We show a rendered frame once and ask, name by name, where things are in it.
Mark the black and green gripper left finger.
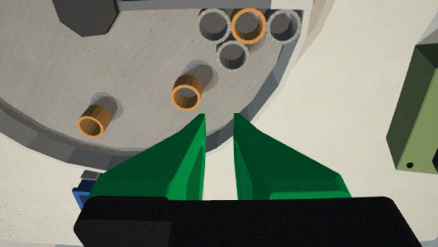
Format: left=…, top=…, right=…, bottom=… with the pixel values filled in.
left=86, top=113, right=206, bottom=201

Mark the blue open tray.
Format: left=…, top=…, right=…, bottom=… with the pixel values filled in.
left=72, top=170, right=102, bottom=210

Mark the bronze bushing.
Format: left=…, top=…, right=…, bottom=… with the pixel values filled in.
left=77, top=104, right=111, bottom=138
left=230, top=9, right=267, bottom=44
left=170, top=75, right=202, bottom=111

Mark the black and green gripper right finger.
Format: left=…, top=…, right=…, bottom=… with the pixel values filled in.
left=233, top=113, right=351, bottom=200

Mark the grey round turntable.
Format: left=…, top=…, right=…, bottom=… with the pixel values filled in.
left=0, top=0, right=314, bottom=173

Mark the grey metal bushing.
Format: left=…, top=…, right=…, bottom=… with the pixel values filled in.
left=196, top=9, right=231, bottom=44
left=264, top=9, right=302, bottom=44
left=216, top=33, right=249, bottom=72

